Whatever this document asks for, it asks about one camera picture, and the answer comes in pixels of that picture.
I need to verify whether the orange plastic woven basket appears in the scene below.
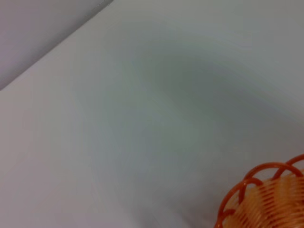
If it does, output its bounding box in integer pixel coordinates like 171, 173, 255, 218
214, 153, 304, 228

